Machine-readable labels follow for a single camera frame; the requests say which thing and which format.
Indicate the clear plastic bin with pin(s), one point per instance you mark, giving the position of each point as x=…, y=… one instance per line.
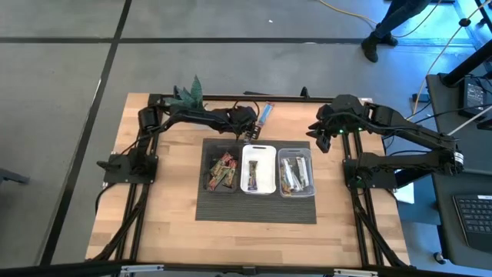
x=312, y=184

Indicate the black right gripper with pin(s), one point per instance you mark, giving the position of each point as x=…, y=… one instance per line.
x=334, y=119

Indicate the red Chewy granola bar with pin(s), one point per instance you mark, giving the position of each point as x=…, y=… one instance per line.
x=221, y=163
x=230, y=173
x=215, y=181

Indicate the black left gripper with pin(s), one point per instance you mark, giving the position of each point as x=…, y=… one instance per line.
x=244, y=117

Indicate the black power adapter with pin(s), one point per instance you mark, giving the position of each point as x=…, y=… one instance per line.
x=473, y=98

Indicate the white plastic bin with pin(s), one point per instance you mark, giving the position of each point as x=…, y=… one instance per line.
x=267, y=173

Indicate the black beam with silver brackets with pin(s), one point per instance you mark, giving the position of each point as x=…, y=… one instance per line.
x=57, y=271

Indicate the black plastic bin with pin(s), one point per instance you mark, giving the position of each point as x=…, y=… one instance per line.
x=210, y=152

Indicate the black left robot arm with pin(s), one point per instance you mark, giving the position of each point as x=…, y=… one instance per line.
x=192, y=114

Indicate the black rail clamp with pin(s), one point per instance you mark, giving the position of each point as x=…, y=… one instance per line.
x=304, y=92

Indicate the dark Chewy granola bar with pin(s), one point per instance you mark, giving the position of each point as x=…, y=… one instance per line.
x=252, y=175

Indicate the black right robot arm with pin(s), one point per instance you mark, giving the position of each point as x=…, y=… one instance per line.
x=415, y=132

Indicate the person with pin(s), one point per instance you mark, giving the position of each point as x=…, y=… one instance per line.
x=399, y=15

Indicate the black keyboard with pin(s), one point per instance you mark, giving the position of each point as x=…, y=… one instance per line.
x=474, y=221

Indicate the black diagonal bar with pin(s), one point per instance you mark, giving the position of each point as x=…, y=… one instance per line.
x=467, y=67

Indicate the snake plant in white pot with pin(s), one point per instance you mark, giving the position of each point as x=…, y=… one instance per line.
x=188, y=98

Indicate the dark grey desk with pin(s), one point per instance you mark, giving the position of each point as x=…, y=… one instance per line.
x=461, y=181

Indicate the grey ribbed mat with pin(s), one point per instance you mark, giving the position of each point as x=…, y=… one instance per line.
x=253, y=209

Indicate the blue granola bar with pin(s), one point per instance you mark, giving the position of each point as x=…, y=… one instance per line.
x=266, y=114

